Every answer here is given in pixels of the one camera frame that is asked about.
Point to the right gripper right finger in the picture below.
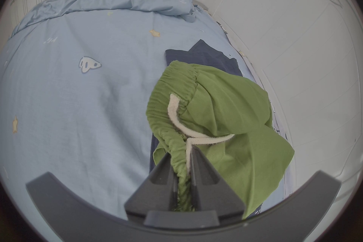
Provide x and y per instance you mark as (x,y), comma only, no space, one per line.
(209,192)

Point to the dark blue T-shirt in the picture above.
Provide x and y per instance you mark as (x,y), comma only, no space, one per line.
(209,56)

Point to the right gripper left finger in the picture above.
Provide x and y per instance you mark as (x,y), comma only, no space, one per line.
(153,192)

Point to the green shorts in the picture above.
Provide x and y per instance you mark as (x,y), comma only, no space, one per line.
(227,99)

